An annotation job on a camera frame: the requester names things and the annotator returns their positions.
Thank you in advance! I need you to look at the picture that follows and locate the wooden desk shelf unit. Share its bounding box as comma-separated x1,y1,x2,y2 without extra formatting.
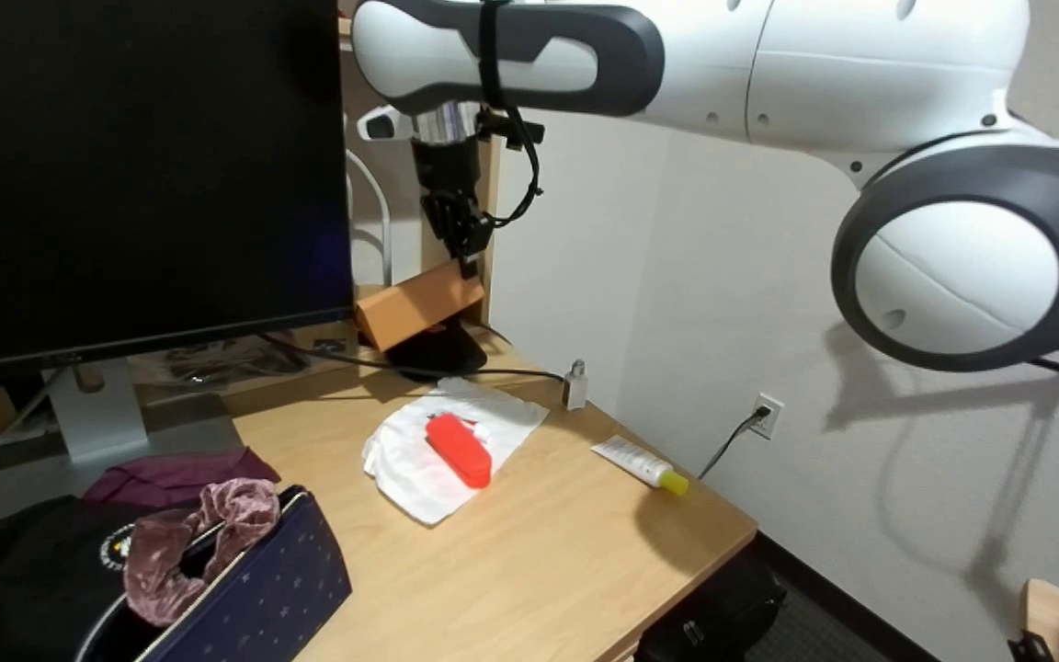
334,10,513,327

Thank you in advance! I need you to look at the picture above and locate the black backpack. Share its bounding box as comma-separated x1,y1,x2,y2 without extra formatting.
633,556,793,662

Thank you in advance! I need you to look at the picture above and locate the black fabric bag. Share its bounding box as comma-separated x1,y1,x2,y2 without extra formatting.
0,492,177,662

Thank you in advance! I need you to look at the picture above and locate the black computer monitor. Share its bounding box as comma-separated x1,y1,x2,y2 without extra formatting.
0,0,362,470

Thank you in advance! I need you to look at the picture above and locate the white wall outlet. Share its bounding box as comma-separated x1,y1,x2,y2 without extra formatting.
747,389,788,441

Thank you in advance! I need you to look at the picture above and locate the red plastic object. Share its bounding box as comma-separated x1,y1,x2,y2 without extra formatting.
424,409,500,492

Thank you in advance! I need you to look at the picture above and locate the pink velvet scrunchie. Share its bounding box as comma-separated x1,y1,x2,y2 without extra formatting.
123,476,287,629

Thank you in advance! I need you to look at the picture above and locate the brown cardboard box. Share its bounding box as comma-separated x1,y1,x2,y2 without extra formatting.
353,258,490,356

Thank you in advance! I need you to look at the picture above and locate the maroon cloth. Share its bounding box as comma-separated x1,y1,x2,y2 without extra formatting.
82,447,287,512

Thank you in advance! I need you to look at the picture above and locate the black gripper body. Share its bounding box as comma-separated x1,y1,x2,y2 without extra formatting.
413,129,490,215

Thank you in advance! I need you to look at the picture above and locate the white cloth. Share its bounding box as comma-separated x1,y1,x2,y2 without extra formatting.
362,379,553,529

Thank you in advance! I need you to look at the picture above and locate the white tube yellow cap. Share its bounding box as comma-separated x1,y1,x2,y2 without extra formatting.
593,434,695,503

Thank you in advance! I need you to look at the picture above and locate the navy dotted pouch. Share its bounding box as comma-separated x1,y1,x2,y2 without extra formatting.
74,482,356,662

